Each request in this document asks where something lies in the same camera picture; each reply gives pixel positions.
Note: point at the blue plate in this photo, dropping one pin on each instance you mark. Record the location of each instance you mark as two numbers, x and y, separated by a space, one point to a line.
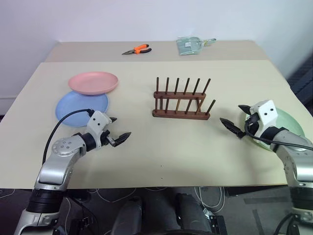
73 107

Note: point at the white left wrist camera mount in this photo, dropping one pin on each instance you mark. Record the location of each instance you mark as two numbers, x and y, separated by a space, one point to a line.
97 122

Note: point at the green plate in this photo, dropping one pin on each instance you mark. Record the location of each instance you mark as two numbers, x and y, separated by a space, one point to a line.
288 120

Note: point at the dark rounded robot leg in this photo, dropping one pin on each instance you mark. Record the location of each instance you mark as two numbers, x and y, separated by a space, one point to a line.
128 215
192 213

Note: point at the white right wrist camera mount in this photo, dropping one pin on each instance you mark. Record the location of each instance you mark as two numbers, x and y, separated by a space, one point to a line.
266 112

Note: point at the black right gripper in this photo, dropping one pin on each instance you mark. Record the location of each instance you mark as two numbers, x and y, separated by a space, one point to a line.
253 124

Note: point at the clear plastic bag packet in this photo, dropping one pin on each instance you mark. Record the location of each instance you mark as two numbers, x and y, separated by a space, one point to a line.
189 46

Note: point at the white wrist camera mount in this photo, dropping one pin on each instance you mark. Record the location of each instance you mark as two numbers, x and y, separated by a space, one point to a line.
266 112
97 122

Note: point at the black ribbed object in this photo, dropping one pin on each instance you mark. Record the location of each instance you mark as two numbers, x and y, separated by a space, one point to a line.
302 76

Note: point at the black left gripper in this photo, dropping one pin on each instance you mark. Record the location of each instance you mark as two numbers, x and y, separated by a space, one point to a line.
105 138

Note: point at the wooden dish rack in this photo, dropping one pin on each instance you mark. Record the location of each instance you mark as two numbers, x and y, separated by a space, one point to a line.
181 113

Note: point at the black box under table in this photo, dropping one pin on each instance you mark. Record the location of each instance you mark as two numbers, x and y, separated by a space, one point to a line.
216 224

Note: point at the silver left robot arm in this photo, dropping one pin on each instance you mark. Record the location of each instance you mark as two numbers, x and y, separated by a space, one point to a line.
56 166

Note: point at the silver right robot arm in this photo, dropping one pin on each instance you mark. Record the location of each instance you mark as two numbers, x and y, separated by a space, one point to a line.
298 159

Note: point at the pink plate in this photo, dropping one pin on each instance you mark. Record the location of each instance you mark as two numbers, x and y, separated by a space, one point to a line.
93 82

